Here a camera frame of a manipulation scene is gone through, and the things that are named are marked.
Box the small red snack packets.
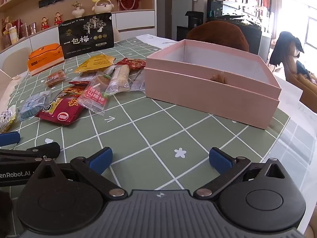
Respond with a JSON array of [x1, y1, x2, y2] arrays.
[[116, 58, 146, 70]]

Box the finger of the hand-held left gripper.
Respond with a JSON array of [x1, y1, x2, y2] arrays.
[[0, 131, 21, 148], [0, 142, 61, 163]]

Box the pink hawthorn stick packet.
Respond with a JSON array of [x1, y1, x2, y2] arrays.
[[83, 71, 111, 116]]

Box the white paper sheet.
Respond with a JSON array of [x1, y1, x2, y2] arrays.
[[136, 34, 179, 50], [269, 76, 317, 195]]

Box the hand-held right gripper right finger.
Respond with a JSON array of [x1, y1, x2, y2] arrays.
[[193, 147, 286, 200]]

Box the white red snack packet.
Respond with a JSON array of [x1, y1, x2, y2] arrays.
[[69, 73, 96, 85]]

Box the green checked tablecloth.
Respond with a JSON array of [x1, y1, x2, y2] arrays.
[[0, 37, 291, 238]]

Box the yellow white snack packet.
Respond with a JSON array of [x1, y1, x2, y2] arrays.
[[0, 108, 18, 133]]

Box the large black snack bag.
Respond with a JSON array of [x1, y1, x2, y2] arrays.
[[58, 12, 115, 59]]

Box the large red snack packet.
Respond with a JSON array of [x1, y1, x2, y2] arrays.
[[36, 96, 84, 126]]

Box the brown chair back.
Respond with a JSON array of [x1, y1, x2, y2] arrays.
[[186, 20, 249, 52]]

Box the black gift box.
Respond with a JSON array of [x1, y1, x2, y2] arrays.
[[206, 0, 223, 19]]

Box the white vase with flowers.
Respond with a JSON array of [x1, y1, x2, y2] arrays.
[[72, 1, 85, 18]]

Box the brown fuzzy clump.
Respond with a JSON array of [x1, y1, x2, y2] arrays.
[[209, 71, 229, 83]]

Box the orange box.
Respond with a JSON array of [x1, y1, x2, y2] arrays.
[[27, 43, 65, 77]]

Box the long clear cracker packet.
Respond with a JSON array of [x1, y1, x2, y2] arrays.
[[105, 65, 130, 96]]

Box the dark jacket on chair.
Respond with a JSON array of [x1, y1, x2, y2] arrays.
[[269, 31, 305, 67]]

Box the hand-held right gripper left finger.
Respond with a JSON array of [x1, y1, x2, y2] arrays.
[[32, 147, 127, 200]]

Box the orange patterned snack packet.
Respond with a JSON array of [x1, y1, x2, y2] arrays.
[[58, 85, 87, 99]]

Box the yellow sofa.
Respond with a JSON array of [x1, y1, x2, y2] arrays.
[[282, 55, 317, 113]]

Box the pink cardboard box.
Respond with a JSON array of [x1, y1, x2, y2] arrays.
[[144, 39, 282, 130]]

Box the black appliance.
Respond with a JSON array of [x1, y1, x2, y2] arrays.
[[176, 11, 205, 41]]

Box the white sideboard cabinet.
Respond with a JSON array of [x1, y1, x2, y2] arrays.
[[0, 9, 156, 65]]

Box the blue grey snack packet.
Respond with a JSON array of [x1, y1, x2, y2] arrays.
[[18, 90, 52, 121]]

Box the small brown snack packet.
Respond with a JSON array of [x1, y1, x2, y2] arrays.
[[45, 69, 68, 88]]

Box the beige chair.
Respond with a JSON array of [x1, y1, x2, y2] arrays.
[[0, 53, 30, 81]]

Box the rabbit eared figurine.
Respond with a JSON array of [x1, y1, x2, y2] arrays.
[[92, 0, 113, 14]]

